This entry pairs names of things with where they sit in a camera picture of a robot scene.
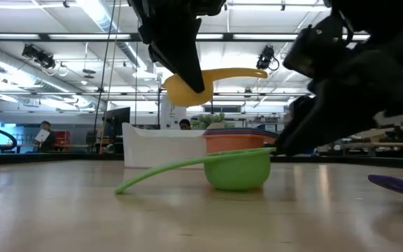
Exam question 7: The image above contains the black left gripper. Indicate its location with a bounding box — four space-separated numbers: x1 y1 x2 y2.
127 0 227 95

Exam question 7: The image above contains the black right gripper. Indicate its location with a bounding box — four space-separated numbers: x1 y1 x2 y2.
274 48 403 157

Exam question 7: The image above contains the yellow measuring cup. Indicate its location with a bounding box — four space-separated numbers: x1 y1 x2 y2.
162 67 269 108

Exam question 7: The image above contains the light blue measuring cup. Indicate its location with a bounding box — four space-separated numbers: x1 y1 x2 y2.
204 127 279 133

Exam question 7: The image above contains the orange measuring cup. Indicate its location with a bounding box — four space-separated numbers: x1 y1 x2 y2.
203 134 280 155

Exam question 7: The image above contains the green measuring cup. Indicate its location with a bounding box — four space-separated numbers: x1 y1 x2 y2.
113 146 278 193

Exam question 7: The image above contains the dark purple measuring cup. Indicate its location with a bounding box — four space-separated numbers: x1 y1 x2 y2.
368 174 403 200

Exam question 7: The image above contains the white plastic basket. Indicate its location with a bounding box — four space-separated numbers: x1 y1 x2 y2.
122 122 227 169

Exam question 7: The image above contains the black ceiling light track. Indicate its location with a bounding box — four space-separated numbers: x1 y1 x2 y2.
0 32 370 43

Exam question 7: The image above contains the white machine cabinet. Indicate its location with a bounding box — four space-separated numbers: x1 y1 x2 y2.
160 104 188 130

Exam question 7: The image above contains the green artificial plant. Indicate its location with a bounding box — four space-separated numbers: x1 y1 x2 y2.
190 112 236 130

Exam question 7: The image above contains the black computer monitor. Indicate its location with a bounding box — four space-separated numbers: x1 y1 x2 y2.
102 106 132 133

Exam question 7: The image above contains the red cabinet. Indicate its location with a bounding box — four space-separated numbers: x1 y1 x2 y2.
55 131 72 147

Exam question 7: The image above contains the white tablet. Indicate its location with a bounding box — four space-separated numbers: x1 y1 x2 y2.
34 128 51 144

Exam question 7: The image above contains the thin grey hanging cable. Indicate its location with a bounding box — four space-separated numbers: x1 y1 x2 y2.
106 0 122 106

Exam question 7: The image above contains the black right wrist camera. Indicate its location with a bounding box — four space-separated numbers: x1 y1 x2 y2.
283 15 355 81

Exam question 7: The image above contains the black hanging cable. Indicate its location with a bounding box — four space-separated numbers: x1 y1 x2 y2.
93 0 118 131

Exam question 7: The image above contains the black ceiling-mounted camera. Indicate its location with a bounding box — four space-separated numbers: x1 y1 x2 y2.
21 43 57 70
256 45 280 71

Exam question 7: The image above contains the black aluminium table frame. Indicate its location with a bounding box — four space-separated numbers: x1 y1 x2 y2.
0 152 403 172

